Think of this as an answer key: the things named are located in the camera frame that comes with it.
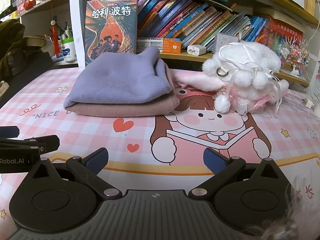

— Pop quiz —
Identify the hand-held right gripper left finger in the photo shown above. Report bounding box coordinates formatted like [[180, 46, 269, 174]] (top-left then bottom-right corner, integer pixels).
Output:
[[25, 148, 123, 200]]

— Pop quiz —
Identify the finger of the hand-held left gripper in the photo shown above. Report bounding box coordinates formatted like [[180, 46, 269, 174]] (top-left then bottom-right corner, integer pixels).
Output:
[[0, 126, 20, 138], [0, 135, 60, 153]]

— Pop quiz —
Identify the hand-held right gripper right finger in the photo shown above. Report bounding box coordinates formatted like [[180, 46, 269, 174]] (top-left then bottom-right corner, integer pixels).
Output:
[[189, 148, 288, 197]]

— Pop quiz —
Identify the purple and mauve sweater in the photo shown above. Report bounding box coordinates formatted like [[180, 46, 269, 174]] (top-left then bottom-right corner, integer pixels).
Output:
[[64, 47, 180, 117]]

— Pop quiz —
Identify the pink checkered printed mat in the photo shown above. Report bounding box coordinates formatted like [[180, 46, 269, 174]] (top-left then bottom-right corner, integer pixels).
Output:
[[0, 66, 320, 240]]

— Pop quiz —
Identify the olive green bag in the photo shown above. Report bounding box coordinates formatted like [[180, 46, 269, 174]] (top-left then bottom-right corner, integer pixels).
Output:
[[0, 20, 47, 77]]

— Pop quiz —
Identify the white tub with blue label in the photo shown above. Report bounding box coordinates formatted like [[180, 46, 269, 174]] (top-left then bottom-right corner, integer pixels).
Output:
[[60, 37, 78, 63]]

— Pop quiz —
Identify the person's hair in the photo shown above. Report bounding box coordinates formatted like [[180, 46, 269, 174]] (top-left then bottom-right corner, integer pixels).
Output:
[[260, 177, 320, 240]]

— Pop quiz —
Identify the red tassel charm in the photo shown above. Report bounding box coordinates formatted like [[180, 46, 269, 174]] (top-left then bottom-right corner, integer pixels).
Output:
[[50, 17, 62, 55]]

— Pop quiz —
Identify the white plush bag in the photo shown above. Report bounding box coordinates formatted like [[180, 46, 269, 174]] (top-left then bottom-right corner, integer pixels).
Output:
[[202, 42, 282, 113]]

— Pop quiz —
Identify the wooden bookshelf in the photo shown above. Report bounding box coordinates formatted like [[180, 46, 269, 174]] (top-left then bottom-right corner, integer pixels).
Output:
[[136, 0, 320, 88]]

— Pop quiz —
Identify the white charger plug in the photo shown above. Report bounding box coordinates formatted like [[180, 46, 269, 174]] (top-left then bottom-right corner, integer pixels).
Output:
[[187, 44, 207, 56]]

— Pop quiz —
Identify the bunch of pens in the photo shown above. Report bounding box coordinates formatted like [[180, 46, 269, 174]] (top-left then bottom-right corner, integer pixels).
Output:
[[56, 21, 74, 41]]

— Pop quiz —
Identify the small pale card box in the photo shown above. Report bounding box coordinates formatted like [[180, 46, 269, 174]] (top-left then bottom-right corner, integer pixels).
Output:
[[215, 32, 242, 53]]

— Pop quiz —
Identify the orange and white box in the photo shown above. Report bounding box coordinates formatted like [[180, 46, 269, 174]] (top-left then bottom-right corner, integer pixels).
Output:
[[136, 37, 182, 54]]

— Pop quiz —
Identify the fantasy novel book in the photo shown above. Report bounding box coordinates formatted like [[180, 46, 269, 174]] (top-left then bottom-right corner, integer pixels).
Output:
[[84, 0, 138, 67]]

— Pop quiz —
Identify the colourful bead ornament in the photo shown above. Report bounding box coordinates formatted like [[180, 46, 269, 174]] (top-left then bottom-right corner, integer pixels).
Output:
[[280, 36, 311, 69]]

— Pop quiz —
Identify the row of colourful books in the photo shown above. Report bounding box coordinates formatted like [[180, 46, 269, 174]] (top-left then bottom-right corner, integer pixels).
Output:
[[136, 0, 269, 53]]

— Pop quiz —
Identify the red boxed book set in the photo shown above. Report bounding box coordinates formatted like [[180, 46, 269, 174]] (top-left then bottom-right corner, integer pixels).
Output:
[[265, 17, 304, 53]]

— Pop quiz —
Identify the beige strap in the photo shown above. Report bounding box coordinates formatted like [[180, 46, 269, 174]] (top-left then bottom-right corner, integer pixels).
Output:
[[0, 80, 10, 98]]

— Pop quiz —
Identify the white cable with adaptor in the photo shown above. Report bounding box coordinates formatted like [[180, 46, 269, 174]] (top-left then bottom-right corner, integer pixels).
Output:
[[287, 90, 320, 111]]

